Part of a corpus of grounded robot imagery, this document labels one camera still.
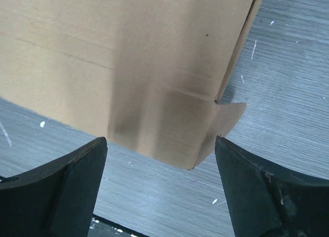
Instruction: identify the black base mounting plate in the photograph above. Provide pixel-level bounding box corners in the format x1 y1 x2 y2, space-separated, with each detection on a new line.
87 214 148 237

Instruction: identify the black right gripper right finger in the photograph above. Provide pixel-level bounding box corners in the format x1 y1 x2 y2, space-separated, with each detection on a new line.
214 136 328 236

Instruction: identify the cardboard box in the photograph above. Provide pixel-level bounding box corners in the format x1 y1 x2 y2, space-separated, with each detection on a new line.
1 0 262 170

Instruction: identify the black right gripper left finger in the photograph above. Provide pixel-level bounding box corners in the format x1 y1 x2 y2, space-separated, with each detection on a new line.
1 137 107 236

